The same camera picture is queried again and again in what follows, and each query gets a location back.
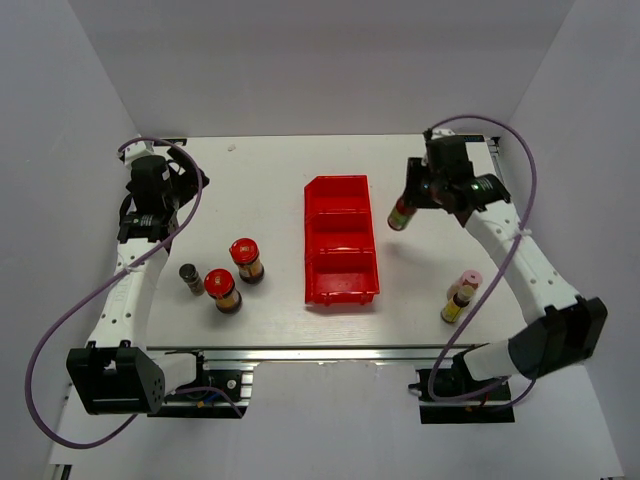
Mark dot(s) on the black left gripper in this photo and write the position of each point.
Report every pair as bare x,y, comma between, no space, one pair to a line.
187,180

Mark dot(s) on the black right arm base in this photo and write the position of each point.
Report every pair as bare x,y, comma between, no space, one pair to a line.
461,404

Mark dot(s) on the pink-lidded spice jar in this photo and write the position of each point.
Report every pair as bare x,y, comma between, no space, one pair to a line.
470,278

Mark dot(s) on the small dark pepper shaker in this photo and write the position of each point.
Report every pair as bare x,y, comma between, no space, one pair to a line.
189,274

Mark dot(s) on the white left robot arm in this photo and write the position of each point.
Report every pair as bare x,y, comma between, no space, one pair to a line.
114,373

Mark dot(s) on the aluminium front rail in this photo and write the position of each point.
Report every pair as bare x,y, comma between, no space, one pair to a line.
249,357

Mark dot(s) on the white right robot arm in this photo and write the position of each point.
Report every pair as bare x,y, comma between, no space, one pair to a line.
562,326

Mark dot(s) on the red-lidded brown sauce jar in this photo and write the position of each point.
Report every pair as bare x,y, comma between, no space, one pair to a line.
246,256

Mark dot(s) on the red plastic divided bin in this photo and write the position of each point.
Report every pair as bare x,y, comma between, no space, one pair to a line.
339,245

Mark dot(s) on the green-label red sauce bottle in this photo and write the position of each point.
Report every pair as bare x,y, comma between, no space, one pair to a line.
400,215

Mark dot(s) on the yellow-label brown sauce bottle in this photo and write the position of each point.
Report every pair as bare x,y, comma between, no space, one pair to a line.
457,303

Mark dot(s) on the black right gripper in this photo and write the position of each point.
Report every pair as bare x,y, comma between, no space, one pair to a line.
417,168

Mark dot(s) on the aluminium right side rail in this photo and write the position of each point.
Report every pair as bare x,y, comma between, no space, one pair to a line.
500,165

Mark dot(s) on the aluminium rail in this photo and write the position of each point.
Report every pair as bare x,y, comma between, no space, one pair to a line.
500,165
249,357

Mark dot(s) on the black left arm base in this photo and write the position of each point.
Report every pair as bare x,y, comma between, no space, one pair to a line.
221,389

